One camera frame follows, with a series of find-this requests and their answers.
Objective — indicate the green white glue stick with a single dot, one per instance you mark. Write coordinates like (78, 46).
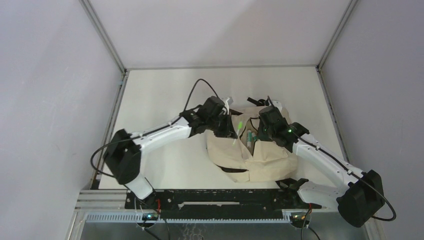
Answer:
(254, 137)

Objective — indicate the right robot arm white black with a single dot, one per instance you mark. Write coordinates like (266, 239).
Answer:
(356, 194)

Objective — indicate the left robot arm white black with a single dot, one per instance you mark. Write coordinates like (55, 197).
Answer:
(123, 155)

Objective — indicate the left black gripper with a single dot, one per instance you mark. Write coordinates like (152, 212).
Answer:
(228, 131)

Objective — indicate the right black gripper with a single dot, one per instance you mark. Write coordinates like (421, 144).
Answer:
(260, 136)

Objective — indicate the beige canvas backpack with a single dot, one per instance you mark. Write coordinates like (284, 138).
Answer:
(264, 162)

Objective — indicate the green pen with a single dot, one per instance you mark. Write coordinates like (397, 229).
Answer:
(239, 127)

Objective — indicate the black mounting base rail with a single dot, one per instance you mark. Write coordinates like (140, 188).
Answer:
(219, 203)

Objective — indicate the white slotted cable duct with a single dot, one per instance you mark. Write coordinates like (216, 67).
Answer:
(133, 217)

